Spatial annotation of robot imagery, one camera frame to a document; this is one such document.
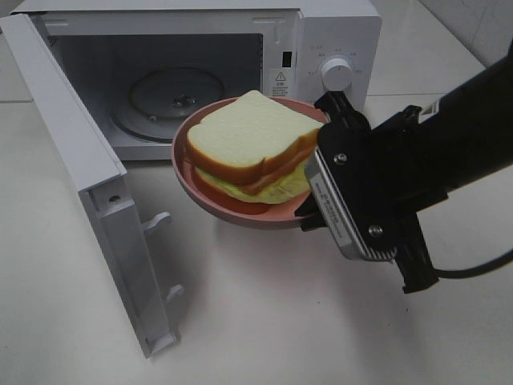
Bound white microwave oven body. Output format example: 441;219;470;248
17;1;382;161

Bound white upper microwave knob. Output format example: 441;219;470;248
321;57;353;91

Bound pink plate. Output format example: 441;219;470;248
171;98;309;229

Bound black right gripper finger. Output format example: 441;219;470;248
313;91;370;128
294;198;327;232

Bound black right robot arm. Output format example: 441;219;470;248
296;55;512;265

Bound sandwich on plate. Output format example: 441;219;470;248
185;91;323;205

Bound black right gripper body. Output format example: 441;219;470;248
300;115;450;265

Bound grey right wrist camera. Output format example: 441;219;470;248
305;148;398;262

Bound glass microwave turntable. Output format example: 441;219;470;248
111;67;226;144

